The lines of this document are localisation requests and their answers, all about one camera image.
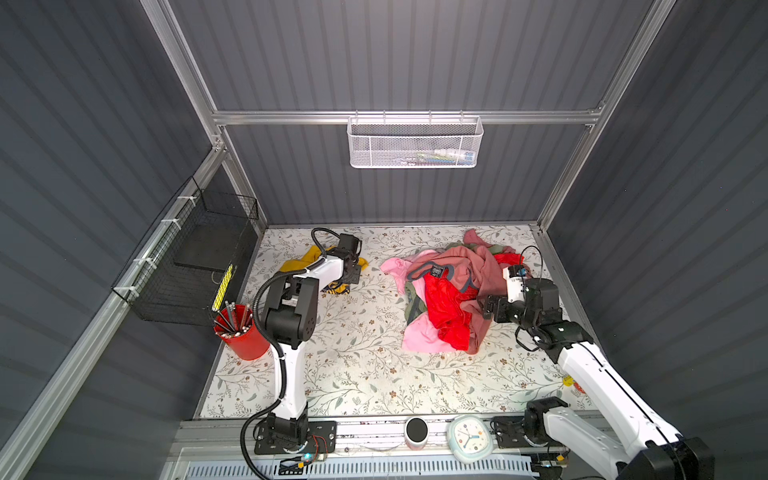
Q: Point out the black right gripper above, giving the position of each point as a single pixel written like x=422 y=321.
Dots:
x=501 y=303

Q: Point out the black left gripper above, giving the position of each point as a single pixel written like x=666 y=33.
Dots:
x=355 y=277

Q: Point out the yellow cloth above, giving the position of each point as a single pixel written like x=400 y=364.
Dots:
x=335 y=288

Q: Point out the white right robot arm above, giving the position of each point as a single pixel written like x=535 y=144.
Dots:
x=645 y=446

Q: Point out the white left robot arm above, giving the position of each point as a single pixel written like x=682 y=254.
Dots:
x=289 y=303

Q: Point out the olive green cloth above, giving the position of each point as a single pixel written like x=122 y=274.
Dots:
x=442 y=289

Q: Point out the red cloth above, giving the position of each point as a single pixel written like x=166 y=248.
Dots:
x=447 y=309

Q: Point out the light pink cloth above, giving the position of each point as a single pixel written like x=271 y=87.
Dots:
x=420 y=335

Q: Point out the dusty rose shirt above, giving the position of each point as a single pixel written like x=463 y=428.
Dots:
x=468 y=270

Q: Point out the yellow marker pen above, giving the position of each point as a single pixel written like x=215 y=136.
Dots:
x=223 y=286

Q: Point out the red pencil cup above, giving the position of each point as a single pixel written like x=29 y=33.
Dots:
x=234 y=324

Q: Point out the small white clock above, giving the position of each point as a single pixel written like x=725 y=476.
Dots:
x=469 y=439

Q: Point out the white vented strip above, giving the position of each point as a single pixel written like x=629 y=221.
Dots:
x=407 y=467

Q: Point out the black round speaker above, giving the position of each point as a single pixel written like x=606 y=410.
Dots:
x=416 y=433

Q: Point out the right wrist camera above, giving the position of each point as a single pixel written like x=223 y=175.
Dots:
x=515 y=277

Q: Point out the white wire wall basket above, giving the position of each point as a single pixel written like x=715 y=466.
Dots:
x=414 y=141

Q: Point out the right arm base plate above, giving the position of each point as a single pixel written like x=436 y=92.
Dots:
x=510 y=432

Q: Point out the black wire wall basket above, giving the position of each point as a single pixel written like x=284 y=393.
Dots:
x=174 y=276

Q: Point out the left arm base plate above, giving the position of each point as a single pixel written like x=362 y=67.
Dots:
x=277 y=436

